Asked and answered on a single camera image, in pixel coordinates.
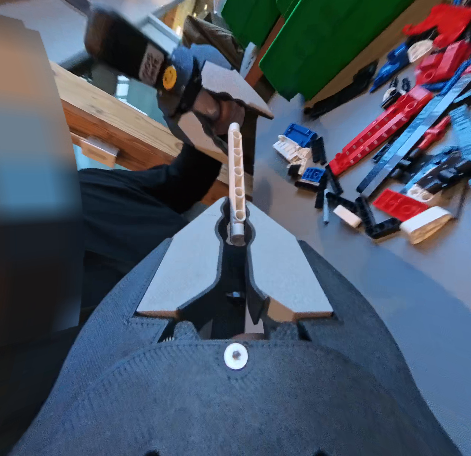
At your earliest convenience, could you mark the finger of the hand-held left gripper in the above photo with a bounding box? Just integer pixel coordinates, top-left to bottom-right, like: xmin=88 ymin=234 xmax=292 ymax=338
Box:
xmin=200 ymin=61 xmax=275 ymax=120
xmin=176 ymin=109 xmax=229 ymax=165

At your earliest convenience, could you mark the white toy beam with holes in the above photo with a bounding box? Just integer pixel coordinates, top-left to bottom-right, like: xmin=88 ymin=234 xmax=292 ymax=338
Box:
xmin=227 ymin=122 xmax=248 ymax=223

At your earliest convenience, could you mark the person's left forearm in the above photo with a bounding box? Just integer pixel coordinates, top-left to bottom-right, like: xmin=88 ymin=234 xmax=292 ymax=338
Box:
xmin=79 ymin=143 xmax=226 ymax=215

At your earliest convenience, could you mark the wooden bench frame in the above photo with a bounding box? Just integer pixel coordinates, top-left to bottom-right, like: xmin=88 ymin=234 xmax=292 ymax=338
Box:
xmin=50 ymin=60 xmax=254 ymax=203

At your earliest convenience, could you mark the person's left hand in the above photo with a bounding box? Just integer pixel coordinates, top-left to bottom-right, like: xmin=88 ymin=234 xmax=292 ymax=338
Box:
xmin=193 ymin=89 xmax=246 ymax=136

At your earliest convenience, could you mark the red long toy panel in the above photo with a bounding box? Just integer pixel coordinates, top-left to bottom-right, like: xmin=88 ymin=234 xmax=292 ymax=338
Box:
xmin=328 ymin=86 xmax=433 ymax=176

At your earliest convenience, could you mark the green plastic bin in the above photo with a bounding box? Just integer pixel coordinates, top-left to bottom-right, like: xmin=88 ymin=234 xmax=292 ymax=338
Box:
xmin=221 ymin=0 xmax=286 ymax=48
xmin=259 ymin=0 xmax=431 ymax=101

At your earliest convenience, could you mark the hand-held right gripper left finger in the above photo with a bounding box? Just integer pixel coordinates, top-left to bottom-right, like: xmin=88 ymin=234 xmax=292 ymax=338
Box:
xmin=136 ymin=198 xmax=226 ymax=330

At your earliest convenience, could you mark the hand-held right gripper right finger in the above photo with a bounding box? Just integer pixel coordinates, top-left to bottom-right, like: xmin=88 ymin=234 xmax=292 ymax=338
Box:
xmin=244 ymin=201 xmax=334 ymax=325

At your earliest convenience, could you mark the grey toy connector pin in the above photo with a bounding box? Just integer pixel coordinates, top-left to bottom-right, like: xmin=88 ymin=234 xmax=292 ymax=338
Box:
xmin=226 ymin=221 xmax=248 ymax=247

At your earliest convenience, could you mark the brown bag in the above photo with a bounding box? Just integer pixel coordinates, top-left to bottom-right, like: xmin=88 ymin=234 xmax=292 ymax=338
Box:
xmin=182 ymin=15 xmax=245 ymax=72

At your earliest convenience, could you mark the pile of mixed toy bricks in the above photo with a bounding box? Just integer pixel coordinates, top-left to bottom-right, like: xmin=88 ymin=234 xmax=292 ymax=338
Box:
xmin=272 ymin=0 xmax=471 ymax=245

